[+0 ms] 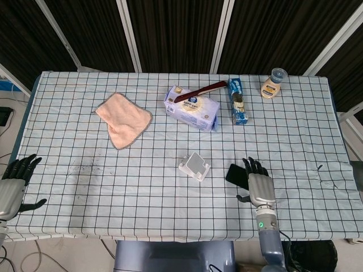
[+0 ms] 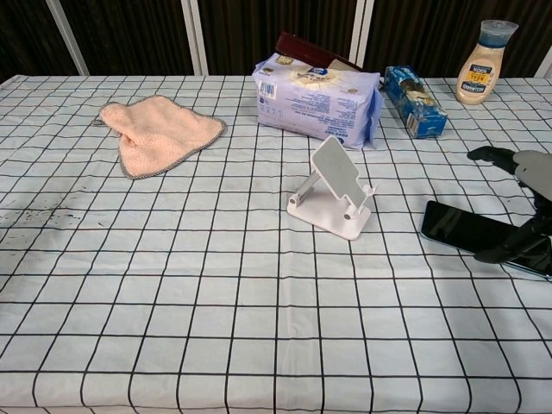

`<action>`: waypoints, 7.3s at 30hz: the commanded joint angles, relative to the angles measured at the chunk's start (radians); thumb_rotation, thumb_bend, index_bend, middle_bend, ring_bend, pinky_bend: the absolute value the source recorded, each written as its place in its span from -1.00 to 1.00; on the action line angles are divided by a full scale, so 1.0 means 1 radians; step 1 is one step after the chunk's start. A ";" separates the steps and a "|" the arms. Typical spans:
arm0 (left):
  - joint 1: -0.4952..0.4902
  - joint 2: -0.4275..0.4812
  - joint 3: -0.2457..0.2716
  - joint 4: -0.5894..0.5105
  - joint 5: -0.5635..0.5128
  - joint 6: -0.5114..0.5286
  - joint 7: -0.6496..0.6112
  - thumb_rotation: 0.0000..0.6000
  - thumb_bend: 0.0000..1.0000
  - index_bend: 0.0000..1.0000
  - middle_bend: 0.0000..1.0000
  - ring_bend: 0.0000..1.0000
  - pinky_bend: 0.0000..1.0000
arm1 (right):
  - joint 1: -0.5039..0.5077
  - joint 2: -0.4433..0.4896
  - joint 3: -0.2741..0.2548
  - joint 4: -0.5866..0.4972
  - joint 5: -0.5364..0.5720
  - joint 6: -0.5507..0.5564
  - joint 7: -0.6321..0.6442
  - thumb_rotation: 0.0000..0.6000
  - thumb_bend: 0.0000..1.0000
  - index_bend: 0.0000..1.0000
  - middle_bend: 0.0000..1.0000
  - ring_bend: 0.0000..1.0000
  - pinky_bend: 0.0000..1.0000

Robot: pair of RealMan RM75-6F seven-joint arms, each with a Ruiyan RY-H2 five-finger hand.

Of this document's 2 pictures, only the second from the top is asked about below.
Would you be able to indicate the purple tissue pack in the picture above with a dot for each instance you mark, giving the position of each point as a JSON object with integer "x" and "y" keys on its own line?
{"x": 310, "y": 103}

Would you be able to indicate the white black checked tablecloth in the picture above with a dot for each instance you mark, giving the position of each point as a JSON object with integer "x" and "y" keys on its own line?
{"x": 259, "y": 302}

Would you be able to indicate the black smartphone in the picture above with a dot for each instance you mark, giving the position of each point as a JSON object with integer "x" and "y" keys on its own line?
{"x": 457, "y": 224}

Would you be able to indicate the blue cookie box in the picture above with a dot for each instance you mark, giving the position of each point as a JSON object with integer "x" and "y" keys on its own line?
{"x": 414, "y": 99}

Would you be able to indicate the dark red box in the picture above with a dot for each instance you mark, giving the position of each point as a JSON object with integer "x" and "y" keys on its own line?
{"x": 297, "y": 47}

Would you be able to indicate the mayonnaise bottle with blue cap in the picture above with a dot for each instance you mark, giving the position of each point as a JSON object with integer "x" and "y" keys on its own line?
{"x": 478, "y": 77}

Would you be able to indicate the pink towel with grey edge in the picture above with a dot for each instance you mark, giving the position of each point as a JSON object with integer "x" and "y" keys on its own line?
{"x": 159, "y": 129}

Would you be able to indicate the white screen frame post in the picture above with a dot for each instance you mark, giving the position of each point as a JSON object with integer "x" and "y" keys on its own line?
{"x": 67, "y": 34}
{"x": 194, "y": 34}
{"x": 361, "y": 26}
{"x": 547, "y": 64}

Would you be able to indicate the robot right five-finger hand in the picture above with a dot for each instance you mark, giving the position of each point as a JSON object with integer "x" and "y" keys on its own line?
{"x": 535, "y": 168}

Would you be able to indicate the white folding phone stand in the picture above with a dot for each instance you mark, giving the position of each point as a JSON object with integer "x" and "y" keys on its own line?
{"x": 336, "y": 166}

